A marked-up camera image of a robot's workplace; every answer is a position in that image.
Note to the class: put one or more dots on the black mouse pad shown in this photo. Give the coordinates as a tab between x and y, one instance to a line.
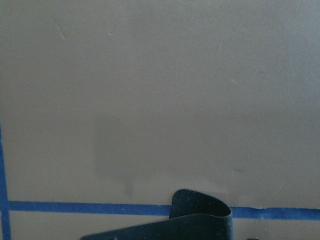
193	216

